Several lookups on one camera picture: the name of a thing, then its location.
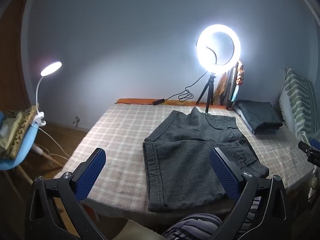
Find green striped pillow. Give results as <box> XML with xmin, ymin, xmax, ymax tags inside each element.
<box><xmin>279</xmin><ymin>66</ymin><xmax>319</xmax><ymax>145</ymax></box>

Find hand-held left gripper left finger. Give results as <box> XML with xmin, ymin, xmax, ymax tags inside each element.
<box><xmin>24</xmin><ymin>148</ymin><xmax>107</xmax><ymax>240</ymax></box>

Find beige folded cloth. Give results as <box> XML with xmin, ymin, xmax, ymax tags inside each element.
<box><xmin>0</xmin><ymin>116</ymin><xmax>23</xmax><ymax>155</ymax></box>

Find blue chair with wooden legs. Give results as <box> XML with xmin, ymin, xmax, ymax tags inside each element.
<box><xmin>0</xmin><ymin>111</ymin><xmax>65</xmax><ymax>198</ymax></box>

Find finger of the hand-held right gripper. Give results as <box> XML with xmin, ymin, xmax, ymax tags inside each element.
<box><xmin>298</xmin><ymin>139</ymin><xmax>320</xmax><ymax>167</ymax></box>

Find checked beige bed blanket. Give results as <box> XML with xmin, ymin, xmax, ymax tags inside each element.
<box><xmin>54</xmin><ymin>104</ymin><xmax>317</xmax><ymax>212</ymax></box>

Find white lamp cable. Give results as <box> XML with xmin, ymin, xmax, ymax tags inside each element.
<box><xmin>32</xmin><ymin>126</ymin><xmax>71</xmax><ymax>161</ymax></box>

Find small black tripod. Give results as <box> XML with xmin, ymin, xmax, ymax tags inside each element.
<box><xmin>196</xmin><ymin>72</ymin><xmax>217</xmax><ymax>113</ymax></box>

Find brown wooden door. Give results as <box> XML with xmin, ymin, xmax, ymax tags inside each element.
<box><xmin>0</xmin><ymin>0</ymin><xmax>34</xmax><ymax>120</ymax></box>

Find black ring light cable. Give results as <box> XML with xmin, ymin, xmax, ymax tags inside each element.
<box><xmin>153</xmin><ymin>69</ymin><xmax>210</xmax><ymax>105</ymax></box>

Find pale tan cushion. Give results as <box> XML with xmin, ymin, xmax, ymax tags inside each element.
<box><xmin>106</xmin><ymin>219</ymin><xmax>175</xmax><ymax>240</ymax></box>

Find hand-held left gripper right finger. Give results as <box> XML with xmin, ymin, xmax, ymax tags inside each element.
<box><xmin>209</xmin><ymin>147</ymin><xmax>289</xmax><ymax>240</ymax></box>

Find dark grey pants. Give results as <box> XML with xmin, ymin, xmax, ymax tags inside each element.
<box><xmin>142</xmin><ymin>107</ymin><xmax>270</xmax><ymax>213</ymax></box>

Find orange printed scarf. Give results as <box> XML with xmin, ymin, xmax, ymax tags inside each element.
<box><xmin>237</xmin><ymin>59</ymin><xmax>245</xmax><ymax>85</ymax></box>

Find white clip desk lamp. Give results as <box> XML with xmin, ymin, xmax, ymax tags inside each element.
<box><xmin>30</xmin><ymin>60</ymin><xmax>62</xmax><ymax>128</ymax></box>

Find leopard print folded cloth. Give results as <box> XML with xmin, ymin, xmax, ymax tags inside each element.
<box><xmin>5</xmin><ymin>105</ymin><xmax>38</xmax><ymax>159</ymax></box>

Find folded dark jeans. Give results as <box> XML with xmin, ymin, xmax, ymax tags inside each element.
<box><xmin>234</xmin><ymin>99</ymin><xmax>283</xmax><ymax>135</ymax></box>

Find orange patterned mattress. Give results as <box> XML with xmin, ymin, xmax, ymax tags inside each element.
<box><xmin>114</xmin><ymin>98</ymin><xmax>225</xmax><ymax>109</ymax></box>

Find light blue hanging item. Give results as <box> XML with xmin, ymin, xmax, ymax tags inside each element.
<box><xmin>231</xmin><ymin>85</ymin><xmax>241</xmax><ymax>103</ymax></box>

